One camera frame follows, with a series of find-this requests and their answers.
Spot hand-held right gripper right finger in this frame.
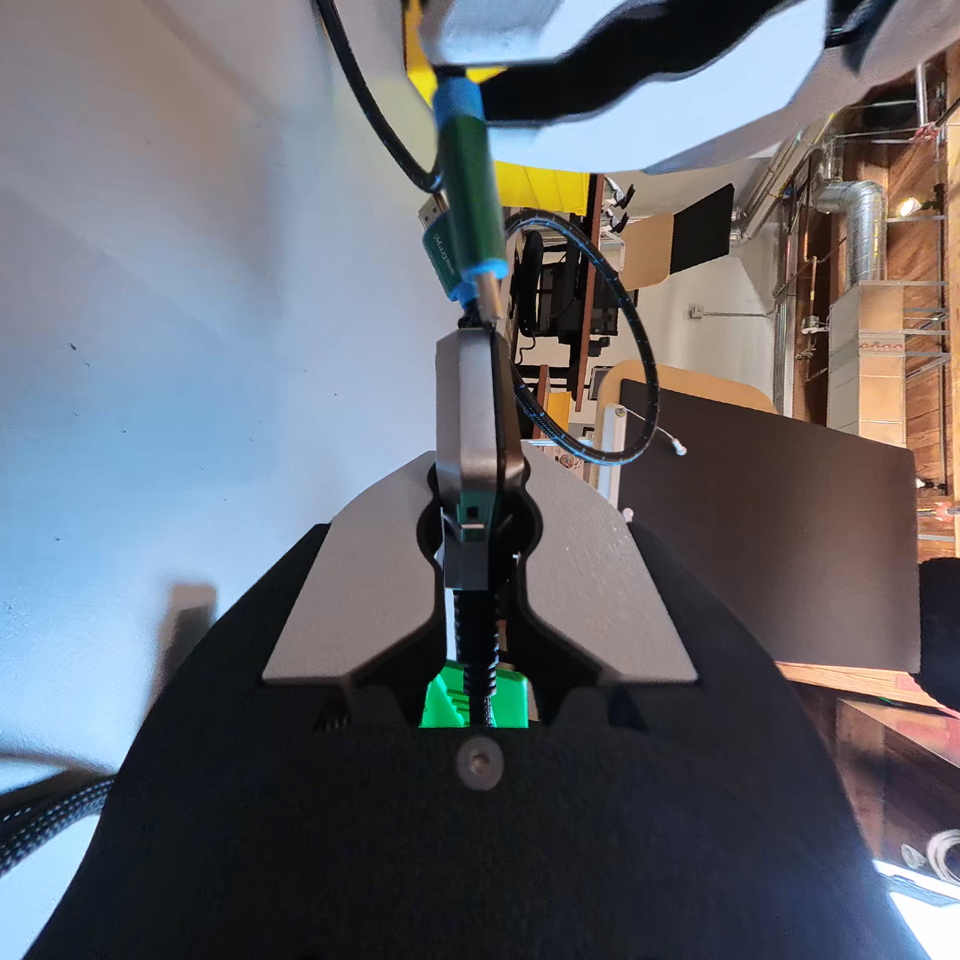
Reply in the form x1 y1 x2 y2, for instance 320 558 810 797
506 444 699 691

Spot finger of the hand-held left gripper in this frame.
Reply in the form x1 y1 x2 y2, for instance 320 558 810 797
405 0 646 69
483 0 841 175

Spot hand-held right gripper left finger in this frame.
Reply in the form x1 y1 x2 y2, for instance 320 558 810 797
263 450 451 691

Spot black braided hub cable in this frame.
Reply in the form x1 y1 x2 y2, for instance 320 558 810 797
0 582 507 879

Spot yellow plastic bin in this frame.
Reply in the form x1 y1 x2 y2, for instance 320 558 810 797
402 0 595 219

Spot braided hdmi cable green plugs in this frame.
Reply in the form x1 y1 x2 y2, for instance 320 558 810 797
312 0 664 466

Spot grey hdmi hub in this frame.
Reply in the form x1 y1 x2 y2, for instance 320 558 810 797
435 327 526 594

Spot black panel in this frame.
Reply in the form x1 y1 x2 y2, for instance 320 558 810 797
671 185 736 276

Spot tan cardboard sheet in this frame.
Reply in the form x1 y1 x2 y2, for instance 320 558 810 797
620 210 676 289

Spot green plastic bin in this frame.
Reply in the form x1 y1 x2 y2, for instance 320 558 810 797
420 668 535 732

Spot cluttered wooden desk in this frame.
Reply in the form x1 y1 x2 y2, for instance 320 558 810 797
510 173 639 394

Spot thin white-tipped wire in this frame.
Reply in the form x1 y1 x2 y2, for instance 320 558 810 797
627 417 691 457

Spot silver air duct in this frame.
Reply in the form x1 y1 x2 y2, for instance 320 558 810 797
773 128 894 289

